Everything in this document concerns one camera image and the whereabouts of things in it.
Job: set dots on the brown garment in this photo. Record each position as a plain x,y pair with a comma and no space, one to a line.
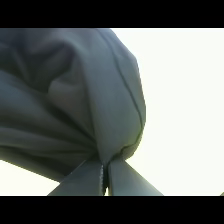
66,100

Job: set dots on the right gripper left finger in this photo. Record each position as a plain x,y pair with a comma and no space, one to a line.
83,180

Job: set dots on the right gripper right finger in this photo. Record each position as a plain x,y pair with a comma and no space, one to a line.
128,181

